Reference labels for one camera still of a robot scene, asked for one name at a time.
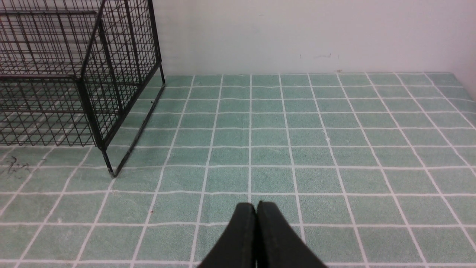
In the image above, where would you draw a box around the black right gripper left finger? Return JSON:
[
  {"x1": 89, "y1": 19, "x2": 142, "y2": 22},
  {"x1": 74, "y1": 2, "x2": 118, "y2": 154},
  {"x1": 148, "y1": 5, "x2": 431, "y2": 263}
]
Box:
[{"x1": 199, "y1": 202, "x2": 256, "y2": 268}]

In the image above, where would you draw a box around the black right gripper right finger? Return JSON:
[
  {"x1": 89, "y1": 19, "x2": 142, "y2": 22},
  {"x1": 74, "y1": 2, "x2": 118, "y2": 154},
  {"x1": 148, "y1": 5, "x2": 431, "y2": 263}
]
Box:
[{"x1": 256, "y1": 201, "x2": 327, "y2": 268}]

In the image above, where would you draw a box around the green checkered tablecloth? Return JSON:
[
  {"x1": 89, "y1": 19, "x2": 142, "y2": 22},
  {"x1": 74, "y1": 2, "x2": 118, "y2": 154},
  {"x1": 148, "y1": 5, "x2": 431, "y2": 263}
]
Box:
[{"x1": 1, "y1": 73, "x2": 475, "y2": 268}]

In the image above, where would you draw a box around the black wire mesh shelf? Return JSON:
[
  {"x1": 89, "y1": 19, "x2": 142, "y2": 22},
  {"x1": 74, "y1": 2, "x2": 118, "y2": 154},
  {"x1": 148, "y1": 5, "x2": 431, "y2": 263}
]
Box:
[{"x1": 0, "y1": 0, "x2": 165, "y2": 178}]

